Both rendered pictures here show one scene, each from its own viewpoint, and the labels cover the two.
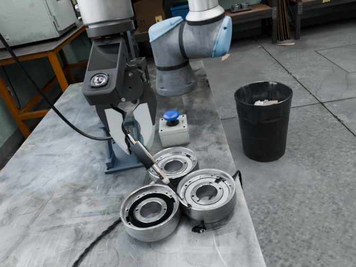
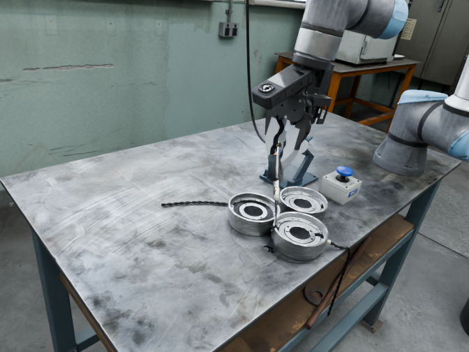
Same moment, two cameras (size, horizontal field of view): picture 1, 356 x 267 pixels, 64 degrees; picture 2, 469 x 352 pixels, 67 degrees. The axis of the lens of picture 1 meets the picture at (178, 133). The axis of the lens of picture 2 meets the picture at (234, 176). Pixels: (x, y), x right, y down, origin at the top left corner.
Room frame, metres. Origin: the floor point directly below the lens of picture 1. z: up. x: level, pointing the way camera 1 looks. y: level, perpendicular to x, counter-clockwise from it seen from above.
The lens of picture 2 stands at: (-0.14, -0.25, 1.23)
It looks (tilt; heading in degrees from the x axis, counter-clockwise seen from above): 28 degrees down; 38
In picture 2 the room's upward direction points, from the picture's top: 8 degrees clockwise
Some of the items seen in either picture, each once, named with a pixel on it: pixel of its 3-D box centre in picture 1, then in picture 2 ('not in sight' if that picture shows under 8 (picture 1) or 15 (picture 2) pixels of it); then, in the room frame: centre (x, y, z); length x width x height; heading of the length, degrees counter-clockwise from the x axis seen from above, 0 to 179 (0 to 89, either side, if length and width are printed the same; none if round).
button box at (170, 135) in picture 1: (174, 128); (341, 186); (0.63, 0.01, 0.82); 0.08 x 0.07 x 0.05; 175
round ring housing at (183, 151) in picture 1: (174, 169); (301, 206); (0.47, 0.02, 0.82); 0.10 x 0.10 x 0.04
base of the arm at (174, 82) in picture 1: (174, 74); (403, 149); (0.96, -0.03, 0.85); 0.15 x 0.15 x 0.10
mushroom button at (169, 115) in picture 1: (172, 121); (343, 177); (0.62, 0.01, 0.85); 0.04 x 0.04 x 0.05
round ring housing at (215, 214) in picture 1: (207, 195); (299, 236); (0.38, -0.03, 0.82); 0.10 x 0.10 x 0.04
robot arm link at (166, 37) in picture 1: (170, 41); (419, 114); (0.96, -0.04, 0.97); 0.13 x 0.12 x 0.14; 64
